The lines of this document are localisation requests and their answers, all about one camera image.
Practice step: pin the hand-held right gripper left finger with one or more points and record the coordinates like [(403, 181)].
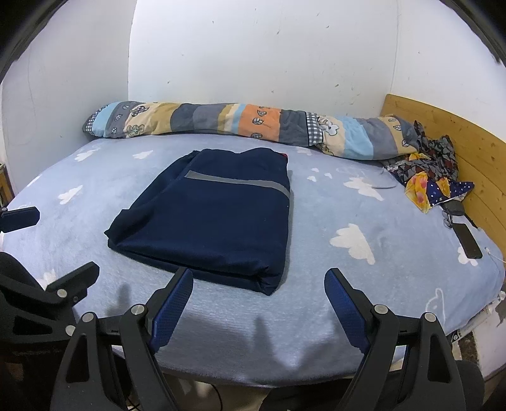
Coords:
[(174, 308)]

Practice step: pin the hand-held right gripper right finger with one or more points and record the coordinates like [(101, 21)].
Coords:
[(344, 304)]

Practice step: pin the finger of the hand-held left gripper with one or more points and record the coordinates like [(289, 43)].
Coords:
[(77, 282), (19, 219)]

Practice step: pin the navy work jacket red collar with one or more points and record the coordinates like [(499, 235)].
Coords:
[(213, 221)]

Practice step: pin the blue cloud print bed sheet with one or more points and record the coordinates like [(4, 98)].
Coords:
[(237, 324)]

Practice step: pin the black phone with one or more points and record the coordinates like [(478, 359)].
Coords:
[(468, 241)]

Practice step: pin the small black object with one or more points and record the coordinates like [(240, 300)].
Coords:
[(454, 209)]

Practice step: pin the colourful patterned cloth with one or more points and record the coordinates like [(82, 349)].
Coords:
[(435, 158)]

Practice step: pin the rolled patchwork leaf print quilt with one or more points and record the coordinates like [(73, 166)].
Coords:
[(221, 116)]

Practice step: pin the wooden headboard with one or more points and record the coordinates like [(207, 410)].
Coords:
[(454, 126)]

